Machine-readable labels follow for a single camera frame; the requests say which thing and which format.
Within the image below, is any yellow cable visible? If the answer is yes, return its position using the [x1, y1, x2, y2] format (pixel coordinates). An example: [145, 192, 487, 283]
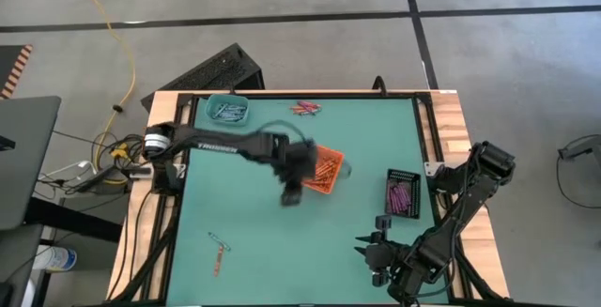
[69, 0, 137, 187]

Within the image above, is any orange plastic basket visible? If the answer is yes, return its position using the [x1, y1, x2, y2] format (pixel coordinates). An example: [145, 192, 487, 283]
[302, 145, 347, 195]

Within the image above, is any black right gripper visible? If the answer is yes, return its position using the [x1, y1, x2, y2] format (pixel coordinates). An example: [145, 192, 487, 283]
[352, 215, 415, 294]

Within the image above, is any grey metal stand foot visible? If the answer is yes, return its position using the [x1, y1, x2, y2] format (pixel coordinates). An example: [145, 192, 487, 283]
[557, 135, 601, 161]

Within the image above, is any black table edge frame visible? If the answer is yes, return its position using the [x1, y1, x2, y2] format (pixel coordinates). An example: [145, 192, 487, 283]
[106, 90, 511, 307]

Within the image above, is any white blue plastic bottle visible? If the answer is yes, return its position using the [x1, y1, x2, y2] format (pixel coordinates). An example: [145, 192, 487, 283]
[35, 244, 79, 273]

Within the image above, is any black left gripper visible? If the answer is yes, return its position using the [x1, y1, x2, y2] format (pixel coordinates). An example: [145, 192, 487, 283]
[274, 138, 321, 207]

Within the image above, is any black perforated metal case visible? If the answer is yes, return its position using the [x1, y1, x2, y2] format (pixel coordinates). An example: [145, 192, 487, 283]
[140, 42, 267, 113]

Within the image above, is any teal plastic bin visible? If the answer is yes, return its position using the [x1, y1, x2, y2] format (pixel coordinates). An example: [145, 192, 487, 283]
[204, 93, 250, 128]

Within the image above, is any green table mat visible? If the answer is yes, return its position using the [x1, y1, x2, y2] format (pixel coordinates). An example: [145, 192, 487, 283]
[166, 96, 451, 306]

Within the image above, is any black plastic basket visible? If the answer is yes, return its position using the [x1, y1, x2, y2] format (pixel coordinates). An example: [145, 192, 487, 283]
[385, 169, 423, 221]

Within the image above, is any grey desk top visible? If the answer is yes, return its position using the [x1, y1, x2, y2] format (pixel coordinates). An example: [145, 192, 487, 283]
[0, 95, 62, 231]

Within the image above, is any black mat orange striped edge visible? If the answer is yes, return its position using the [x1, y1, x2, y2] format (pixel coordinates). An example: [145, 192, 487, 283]
[0, 43, 35, 100]

